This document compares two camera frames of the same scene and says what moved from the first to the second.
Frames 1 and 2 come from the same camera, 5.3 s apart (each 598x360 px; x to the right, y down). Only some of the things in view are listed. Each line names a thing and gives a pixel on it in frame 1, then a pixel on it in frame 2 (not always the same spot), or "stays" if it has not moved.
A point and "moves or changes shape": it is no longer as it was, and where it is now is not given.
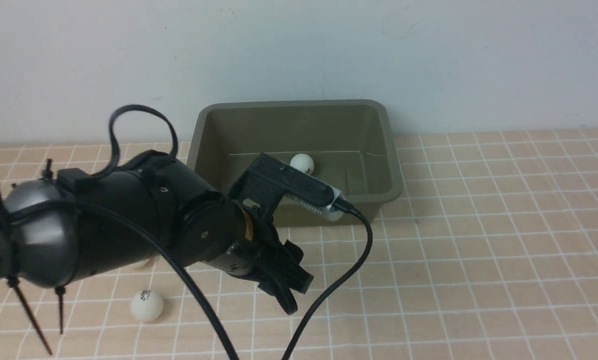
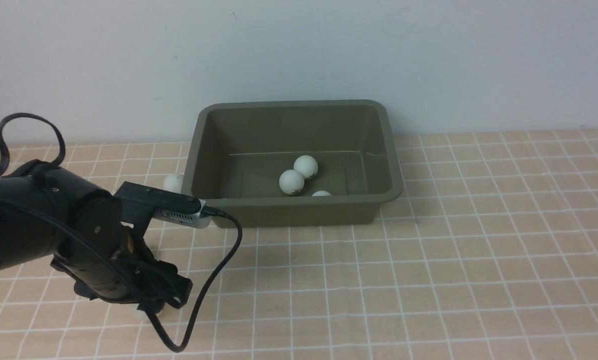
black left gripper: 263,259 → 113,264
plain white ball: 335,216 moves or changes shape
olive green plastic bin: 353,143 stays
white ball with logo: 303,162 stays
